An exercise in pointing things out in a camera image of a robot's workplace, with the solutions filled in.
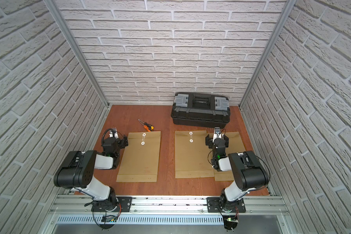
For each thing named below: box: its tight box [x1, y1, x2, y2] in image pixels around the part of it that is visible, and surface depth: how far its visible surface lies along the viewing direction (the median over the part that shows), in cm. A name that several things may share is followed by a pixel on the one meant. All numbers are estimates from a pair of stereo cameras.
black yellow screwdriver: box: [139, 119, 155, 132], surface depth 105 cm
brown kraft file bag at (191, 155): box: [174, 130, 215, 179], surface depth 93 cm
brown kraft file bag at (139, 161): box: [116, 130, 161, 183], surface depth 91 cm
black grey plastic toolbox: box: [170, 92, 231, 129], surface depth 99 cm
